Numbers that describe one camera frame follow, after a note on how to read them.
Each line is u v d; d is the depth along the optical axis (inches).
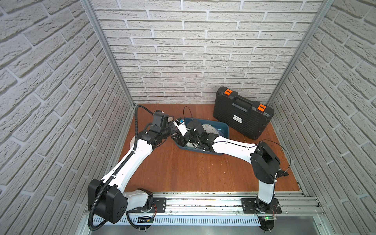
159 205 28.7
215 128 40.5
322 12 27.9
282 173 33.3
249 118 34.4
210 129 39.5
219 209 29.2
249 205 29.1
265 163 18.7
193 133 26.3
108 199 15.0
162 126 23.6
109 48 33.7
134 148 19.2
